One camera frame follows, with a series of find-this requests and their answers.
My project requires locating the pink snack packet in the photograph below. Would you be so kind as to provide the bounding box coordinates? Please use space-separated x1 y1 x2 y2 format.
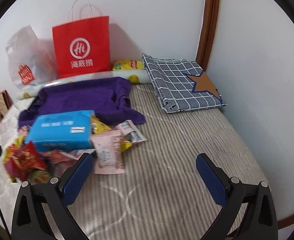
91 130 125 175

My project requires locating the yellow cracker snack bag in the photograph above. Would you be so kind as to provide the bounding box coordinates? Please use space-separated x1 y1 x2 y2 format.
90 117 132 152

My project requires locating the red snack packet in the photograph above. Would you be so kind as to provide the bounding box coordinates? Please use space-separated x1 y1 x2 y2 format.
3 141 47 183

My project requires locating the green snack packet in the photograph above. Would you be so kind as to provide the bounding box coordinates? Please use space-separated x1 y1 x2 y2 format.
29 170 50 184

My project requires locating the patterned box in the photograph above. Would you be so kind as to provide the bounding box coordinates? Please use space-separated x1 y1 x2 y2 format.
0 90 12 116

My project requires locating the blue tissue pack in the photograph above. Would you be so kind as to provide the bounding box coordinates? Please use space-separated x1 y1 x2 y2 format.
25 110 95 152

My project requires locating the red white torn wrapper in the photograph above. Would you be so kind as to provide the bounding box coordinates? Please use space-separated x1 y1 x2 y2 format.
40 148 95 164

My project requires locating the white Miniso plastic bag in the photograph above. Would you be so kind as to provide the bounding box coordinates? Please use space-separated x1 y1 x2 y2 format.
6 25 58 90

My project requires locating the striped bed quilt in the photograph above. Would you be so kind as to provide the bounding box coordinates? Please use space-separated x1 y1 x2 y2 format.
0 83 270 240

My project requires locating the purple towel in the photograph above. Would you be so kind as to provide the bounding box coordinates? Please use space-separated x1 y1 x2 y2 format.
18 77 146 127

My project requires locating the small pink white sachet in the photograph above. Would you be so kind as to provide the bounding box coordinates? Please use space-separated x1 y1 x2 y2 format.
115 120 147 144

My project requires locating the red paper shopping bag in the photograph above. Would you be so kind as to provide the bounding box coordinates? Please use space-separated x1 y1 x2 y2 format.
52 4 112 78

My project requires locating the blue checkered star cloth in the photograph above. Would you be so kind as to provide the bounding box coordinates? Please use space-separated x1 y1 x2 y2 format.
141 53 227 113

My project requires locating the yellow lemon tea pack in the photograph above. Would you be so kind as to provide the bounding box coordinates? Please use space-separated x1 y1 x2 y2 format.
112 60 143 71

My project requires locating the white lemon print pillow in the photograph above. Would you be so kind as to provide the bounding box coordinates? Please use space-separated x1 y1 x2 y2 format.
16 69 151 100

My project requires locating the brown wooden door frame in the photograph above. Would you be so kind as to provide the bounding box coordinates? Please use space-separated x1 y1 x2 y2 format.
196 0 220 71

